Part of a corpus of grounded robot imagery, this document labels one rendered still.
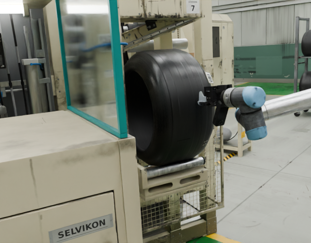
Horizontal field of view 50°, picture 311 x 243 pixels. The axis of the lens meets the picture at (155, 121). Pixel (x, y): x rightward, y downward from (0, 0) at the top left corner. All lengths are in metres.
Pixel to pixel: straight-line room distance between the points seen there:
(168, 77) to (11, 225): 0.91
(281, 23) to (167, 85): 11.98
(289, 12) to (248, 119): 12.08
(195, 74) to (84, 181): 0.88
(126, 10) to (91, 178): 1.19
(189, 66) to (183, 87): 0.12
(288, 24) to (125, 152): 12.55
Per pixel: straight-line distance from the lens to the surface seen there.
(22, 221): 0.78
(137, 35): 1.98
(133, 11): 1.83
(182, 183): 1.67
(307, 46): 7.00
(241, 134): 4.52
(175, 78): 1.45
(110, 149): 0.78
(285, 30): 13.23
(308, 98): 1.40
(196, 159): 1.69
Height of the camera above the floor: 1.47
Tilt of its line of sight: 12 degrees down
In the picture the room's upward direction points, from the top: 3 degrees counter-clockwise
